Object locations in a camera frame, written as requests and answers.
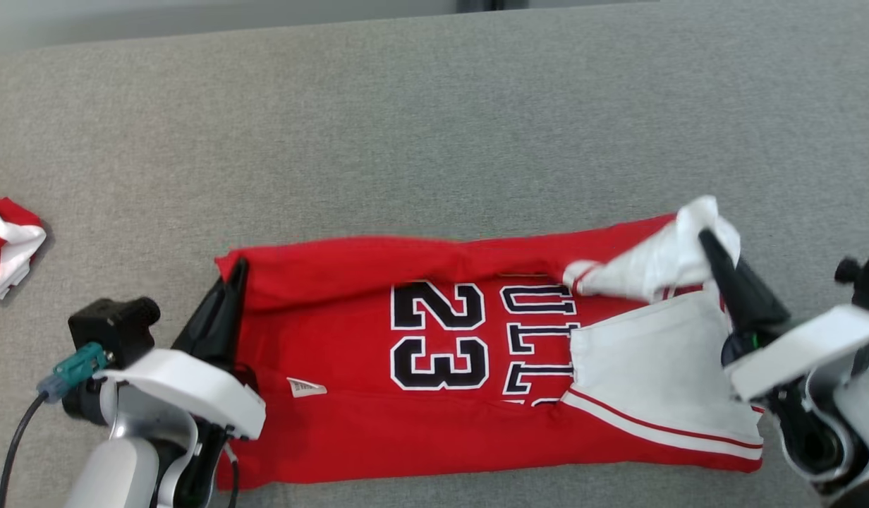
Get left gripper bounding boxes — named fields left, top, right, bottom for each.
left=95, top=258, right=268, bottom=442

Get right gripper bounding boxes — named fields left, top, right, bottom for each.
left=698, top=228, right=869, bottom=404

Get red jersey with white sleeves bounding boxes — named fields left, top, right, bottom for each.
left=214, top=195, right=765, bottom=491

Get red shorts with white trim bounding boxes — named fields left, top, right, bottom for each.
left=0, top=192, right=47, bottom=302

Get teal left camera connector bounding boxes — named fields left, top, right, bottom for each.
left=38, top=342, right=109, bottom=404

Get grey metal post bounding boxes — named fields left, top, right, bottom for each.
left=456, top=0, right=531, bottom=13

